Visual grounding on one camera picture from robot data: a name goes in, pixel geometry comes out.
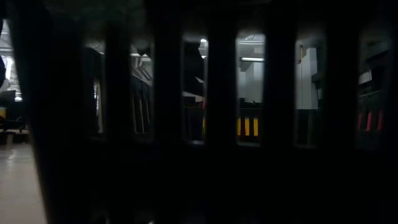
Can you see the black plastic basket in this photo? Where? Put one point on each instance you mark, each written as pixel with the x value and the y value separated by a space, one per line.
pixel 217 174

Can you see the yellow plastic basket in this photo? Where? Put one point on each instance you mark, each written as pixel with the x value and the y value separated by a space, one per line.
pixel 247 126

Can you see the black monitor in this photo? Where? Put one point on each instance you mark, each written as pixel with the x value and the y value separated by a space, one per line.
pixel 12 112

